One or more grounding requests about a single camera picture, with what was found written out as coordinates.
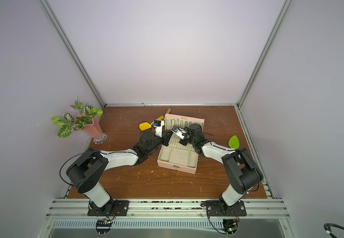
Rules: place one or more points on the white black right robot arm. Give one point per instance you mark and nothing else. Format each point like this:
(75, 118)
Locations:
(241, 169)

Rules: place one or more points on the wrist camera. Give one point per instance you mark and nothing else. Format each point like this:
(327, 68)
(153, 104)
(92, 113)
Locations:
(158, 126)
(179, 132)

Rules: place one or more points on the potted plant pink vase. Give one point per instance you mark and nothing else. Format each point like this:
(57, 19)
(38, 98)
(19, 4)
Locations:
(86, 121)

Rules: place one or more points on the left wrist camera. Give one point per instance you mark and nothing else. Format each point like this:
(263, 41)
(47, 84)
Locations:
(158, 126)

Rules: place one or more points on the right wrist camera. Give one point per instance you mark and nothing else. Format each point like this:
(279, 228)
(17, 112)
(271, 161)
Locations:
(179, 132)

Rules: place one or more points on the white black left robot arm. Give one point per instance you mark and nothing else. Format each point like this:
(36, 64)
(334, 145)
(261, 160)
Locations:
(87, 170)

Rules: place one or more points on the yellow toy shovel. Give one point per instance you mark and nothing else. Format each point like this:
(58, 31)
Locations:
(144, 125)

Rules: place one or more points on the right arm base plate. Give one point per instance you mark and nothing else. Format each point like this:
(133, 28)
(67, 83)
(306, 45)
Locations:
(217, 208)

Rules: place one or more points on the pink jewelry box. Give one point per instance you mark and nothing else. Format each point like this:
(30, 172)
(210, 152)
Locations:
(176, 156)

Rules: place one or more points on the green leaf toy trowel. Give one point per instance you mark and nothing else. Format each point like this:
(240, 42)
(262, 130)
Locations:
(234, 142)

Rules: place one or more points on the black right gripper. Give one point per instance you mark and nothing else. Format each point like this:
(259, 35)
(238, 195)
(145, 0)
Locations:
(185, 139)

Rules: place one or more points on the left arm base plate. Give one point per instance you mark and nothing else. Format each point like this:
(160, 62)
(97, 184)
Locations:
(112, 208)

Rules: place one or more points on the aluminium mounting rail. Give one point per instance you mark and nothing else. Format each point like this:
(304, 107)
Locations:
(159, 213)

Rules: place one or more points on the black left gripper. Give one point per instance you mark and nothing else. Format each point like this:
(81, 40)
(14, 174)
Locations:
(164, 139)

